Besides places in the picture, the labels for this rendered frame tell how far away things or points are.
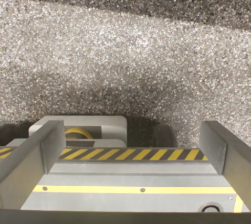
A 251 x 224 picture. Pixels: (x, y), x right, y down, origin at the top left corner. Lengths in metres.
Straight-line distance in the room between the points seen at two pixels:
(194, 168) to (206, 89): 0.36
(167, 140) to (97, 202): 0.24
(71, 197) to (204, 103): 0.47
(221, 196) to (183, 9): 0.47
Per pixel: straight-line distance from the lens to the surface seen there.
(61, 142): 0.16
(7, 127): 0.63
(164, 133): 0.50
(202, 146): 0.17
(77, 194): 0.34
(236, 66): 0.66
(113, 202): 0.34
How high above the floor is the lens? 0.56
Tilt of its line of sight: 75 degrees down
